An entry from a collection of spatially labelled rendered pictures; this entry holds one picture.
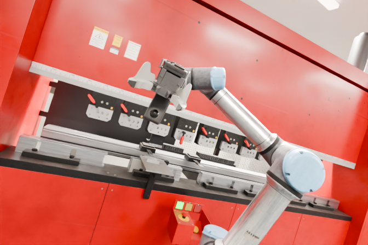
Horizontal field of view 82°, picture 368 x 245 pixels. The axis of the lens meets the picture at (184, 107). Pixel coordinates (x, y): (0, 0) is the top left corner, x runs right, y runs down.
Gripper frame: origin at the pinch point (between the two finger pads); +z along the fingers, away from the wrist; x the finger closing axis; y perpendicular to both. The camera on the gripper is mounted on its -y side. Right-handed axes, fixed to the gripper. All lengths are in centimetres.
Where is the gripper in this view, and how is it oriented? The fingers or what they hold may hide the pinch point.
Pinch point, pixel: (154, 97)
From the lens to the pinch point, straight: 43.5
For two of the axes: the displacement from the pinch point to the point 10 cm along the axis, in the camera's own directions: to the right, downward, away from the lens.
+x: 8.9, 4.6, 0.0
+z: -1.0, 1.9, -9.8
